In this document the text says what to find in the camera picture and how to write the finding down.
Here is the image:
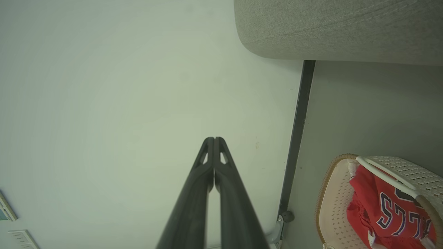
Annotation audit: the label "white perforated laundry basket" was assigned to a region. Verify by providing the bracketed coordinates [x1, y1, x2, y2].
[315, 154, 443, 249]

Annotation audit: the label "grey metal frame leg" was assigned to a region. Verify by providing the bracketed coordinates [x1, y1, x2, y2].
[265, 214, 285, 245]

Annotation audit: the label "red jersey with lettering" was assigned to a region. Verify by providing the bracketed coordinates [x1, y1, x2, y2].
[349, 164, 437, 247]

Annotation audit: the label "grey fabric sofa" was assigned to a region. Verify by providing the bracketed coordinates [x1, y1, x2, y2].
[234, 0, 443, 66]

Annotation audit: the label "red shorts with white trim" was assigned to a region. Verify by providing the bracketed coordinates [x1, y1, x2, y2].
[346, 201, 379, 242]

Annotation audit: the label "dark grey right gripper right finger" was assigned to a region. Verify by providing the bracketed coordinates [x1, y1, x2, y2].
[214, 137, 271, 249]

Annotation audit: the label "white wall switch plate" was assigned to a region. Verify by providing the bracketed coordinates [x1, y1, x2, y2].
[8, 229, 40, 249]

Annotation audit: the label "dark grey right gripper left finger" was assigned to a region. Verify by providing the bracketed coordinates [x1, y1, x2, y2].
[156, 137, 215, 249]

